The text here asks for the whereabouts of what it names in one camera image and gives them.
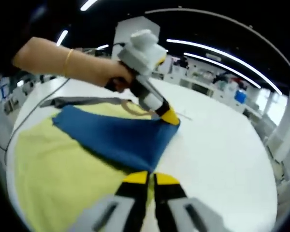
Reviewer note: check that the white cabinet counter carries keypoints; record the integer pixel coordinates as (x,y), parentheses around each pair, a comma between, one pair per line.
(203,84)

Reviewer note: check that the long curved ceiling light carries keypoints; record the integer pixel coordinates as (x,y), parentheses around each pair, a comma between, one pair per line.
(227,56)

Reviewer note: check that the person's left hand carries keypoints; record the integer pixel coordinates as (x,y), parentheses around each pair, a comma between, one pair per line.
(108,72)

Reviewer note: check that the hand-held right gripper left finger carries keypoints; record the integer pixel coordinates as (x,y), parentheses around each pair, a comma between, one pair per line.
(120,212)

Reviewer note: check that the short curved ceiling light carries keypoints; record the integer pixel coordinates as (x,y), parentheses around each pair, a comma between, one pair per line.
(222,67)

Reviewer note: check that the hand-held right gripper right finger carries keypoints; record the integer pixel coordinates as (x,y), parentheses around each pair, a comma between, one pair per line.
(181,212)

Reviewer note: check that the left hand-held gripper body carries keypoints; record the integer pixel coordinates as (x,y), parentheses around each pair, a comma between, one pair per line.
(142,55)

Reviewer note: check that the blue plastic bin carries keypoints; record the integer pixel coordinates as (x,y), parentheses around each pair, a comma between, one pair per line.
(240,96)

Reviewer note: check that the yellow blue grey garment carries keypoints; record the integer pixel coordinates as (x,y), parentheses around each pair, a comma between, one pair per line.
(50,164)

